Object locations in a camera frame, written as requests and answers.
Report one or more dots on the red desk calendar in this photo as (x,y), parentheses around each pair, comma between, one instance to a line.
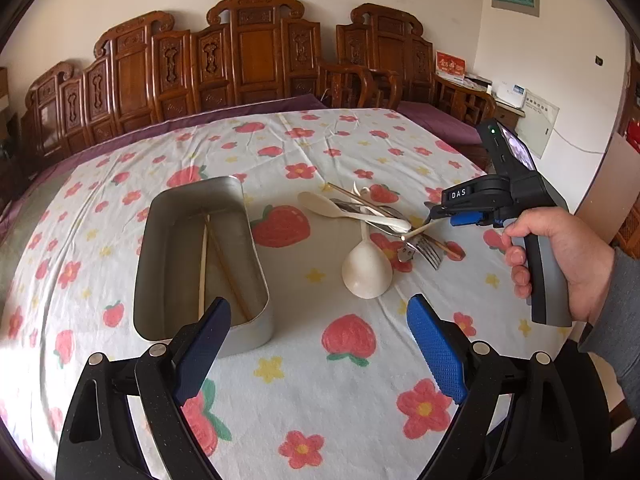
(450,65)

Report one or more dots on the purple table cover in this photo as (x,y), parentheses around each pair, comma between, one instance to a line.
(435,115)

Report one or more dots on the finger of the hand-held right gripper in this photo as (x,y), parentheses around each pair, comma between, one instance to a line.
(434,211)
(467,219)

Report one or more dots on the white box device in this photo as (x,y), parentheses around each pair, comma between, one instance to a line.
(510,94)

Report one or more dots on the person's right hand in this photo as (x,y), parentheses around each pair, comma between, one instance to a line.
(585,260)

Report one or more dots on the carved wooden bench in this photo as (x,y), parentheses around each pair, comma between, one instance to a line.
(250,50)

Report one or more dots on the wooden side table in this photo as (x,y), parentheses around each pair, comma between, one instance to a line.
(465,105)

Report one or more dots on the carved wooden armchair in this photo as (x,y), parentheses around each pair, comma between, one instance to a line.
(385,35)

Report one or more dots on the metal spoon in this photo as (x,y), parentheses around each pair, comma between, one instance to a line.
(350,206)

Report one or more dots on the person's right forearm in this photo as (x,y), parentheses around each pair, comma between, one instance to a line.
(620,320)

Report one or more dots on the cream plastic spoon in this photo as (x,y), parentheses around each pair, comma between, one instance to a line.
(315,203)

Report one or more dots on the beige board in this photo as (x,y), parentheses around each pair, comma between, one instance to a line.
(610,180)

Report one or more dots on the white wall board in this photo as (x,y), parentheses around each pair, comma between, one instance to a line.
(542,125)

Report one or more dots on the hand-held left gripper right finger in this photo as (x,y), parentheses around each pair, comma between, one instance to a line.
(440,355)

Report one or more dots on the grey wall panel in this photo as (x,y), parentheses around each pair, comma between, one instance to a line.
(515,0)

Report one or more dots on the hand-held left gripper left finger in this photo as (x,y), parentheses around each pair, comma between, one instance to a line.
(200,355)

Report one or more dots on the brown wooden chopstick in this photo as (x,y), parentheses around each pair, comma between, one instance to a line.
(447,251)
(227,275)

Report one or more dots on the strawberry flower print tablecloth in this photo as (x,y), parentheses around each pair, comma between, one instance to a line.
(300,385)

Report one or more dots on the rectangular metal tray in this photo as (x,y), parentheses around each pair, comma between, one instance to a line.
(170,240)

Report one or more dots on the cream plastic ladle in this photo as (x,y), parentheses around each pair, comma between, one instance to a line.
(365,270)

